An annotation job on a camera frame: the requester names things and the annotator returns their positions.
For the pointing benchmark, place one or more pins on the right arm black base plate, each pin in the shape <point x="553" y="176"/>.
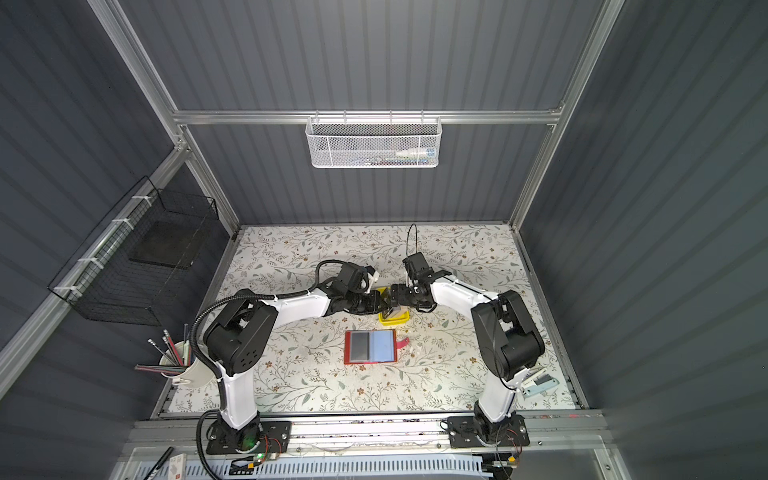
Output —
<point x="470" y="432"/>

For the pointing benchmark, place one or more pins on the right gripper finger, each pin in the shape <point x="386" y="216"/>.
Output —
<point x="398" y="303"/>
<point x="399" y="290"/>

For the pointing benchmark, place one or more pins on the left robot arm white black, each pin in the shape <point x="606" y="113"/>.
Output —
<point x="230" y="336"/>

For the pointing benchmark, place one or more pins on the white tube in basket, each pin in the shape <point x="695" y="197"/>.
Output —
<point x="418" y="153"/>

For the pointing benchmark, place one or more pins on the yellow plastic card tray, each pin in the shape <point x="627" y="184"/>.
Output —
<point x="396" y="318"/>

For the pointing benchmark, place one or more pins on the black wire mesh basket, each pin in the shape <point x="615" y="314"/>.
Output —
<point x="137" y="270"/>

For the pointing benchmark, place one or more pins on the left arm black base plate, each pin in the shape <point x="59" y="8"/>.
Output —
<point x="271" y="437"/>

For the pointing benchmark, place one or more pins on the red leather card holder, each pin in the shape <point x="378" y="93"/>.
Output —
<point x="401" y="343"/>

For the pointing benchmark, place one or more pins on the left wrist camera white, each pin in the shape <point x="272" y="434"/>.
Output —
<point x="373" y="275"/>

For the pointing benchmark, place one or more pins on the white slotted cable duct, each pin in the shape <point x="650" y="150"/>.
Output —
<point x="348" y="467"/>

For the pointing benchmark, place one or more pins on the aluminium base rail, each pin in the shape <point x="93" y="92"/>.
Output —
<point x="368" y="433"/>

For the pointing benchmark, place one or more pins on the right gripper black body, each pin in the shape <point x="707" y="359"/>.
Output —
<point x="414" y="301"/>

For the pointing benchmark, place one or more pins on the light blue stapler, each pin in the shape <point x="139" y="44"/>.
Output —
<point x="538" y="381"/>

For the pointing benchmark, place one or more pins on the white wire mesh basket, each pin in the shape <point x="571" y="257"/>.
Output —
<point x="349" y="145"/>

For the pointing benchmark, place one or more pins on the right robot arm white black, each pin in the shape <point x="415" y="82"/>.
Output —
<point x="508" y="339"/>

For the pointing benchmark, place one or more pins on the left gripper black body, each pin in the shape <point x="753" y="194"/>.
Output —
<point x="361" y="303"/>

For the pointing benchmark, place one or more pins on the white pencil cup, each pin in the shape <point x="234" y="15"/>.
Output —
<point x="195" y="375"/>

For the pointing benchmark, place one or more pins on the black pen on ledge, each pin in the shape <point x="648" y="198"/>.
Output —
<point x="159" y="464"/>

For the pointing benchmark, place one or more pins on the small white red box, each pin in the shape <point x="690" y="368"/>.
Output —
<point x="177" y="467"/>

